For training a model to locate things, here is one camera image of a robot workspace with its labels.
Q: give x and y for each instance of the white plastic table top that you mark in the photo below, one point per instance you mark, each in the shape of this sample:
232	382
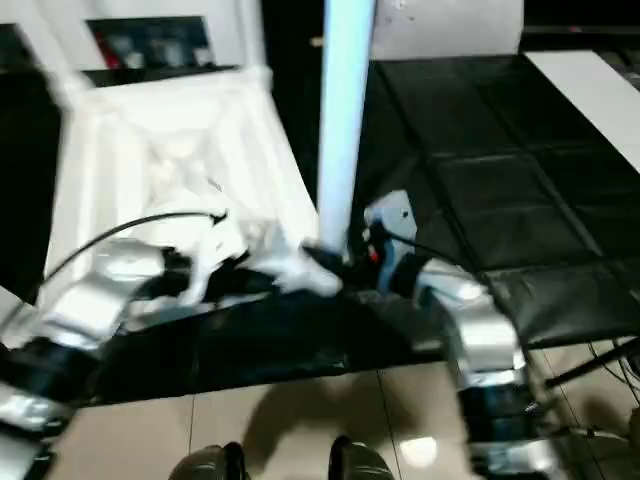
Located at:
175	140

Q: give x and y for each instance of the white plastic table leg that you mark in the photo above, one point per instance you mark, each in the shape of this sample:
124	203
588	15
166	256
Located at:
55	65
255	40
345	100

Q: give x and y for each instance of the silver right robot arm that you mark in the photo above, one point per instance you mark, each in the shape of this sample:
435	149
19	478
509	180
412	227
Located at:
480	320

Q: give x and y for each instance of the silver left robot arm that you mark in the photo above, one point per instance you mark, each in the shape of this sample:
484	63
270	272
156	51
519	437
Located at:
75	310

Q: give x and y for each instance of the black quilted mat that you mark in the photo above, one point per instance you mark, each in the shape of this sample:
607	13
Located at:
500	150

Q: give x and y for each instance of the small gold label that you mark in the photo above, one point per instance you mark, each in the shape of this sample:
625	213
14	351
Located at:
316	42

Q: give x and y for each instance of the black cabinet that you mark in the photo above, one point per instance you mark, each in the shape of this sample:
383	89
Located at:
300	30

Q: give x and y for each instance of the pale panel with holes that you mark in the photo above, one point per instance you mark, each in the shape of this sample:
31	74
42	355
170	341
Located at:
450	30

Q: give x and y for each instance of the black metal stand leg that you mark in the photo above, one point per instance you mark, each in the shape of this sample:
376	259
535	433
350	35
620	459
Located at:
595	362

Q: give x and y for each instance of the white flat board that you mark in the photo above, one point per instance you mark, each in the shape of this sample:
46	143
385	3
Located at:
595	95

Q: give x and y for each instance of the white sideboard with glass doors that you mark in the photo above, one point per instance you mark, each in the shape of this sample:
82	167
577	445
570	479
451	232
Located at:
65	30

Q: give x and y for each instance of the black metal bar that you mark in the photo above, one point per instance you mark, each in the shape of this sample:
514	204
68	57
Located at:
580	31

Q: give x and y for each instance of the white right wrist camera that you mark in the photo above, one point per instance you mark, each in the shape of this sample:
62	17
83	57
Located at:
395	215

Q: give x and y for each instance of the chrome tube frame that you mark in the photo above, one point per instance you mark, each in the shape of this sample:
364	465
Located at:
590	430

